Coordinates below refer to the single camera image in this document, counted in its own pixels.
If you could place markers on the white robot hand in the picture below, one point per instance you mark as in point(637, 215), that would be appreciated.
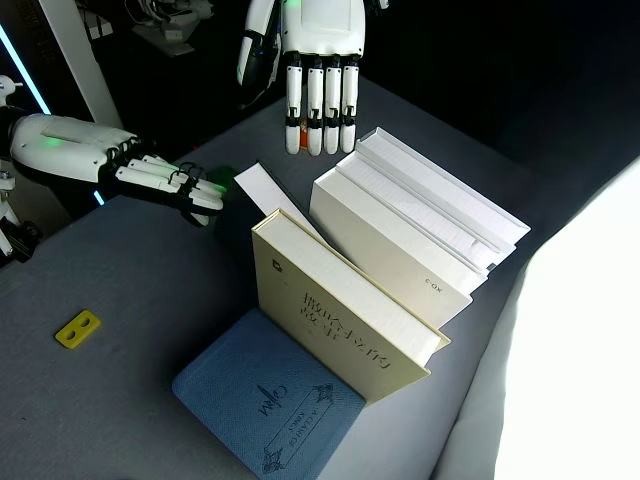
point(322, 30)
point(65, 145)

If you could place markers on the cyan light strip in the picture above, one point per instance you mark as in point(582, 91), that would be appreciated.
point(30, 80)

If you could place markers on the small orange object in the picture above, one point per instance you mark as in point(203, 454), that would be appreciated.
point(303, 136)

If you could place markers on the yellow block with two holes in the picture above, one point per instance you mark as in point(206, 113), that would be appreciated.
point(77, 330)

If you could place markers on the white book with tan label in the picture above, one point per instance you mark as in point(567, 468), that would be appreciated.
point(380, 250)

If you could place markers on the grey table cloth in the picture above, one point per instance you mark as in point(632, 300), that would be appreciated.
point(125, 400)

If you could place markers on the cream hardcover book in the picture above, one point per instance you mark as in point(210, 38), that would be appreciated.
point(325, 320)

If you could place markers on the blue clothbound book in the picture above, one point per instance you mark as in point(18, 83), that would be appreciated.
point(250, 380)

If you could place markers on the white frame post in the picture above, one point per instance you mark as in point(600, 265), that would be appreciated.
point(75, 55)

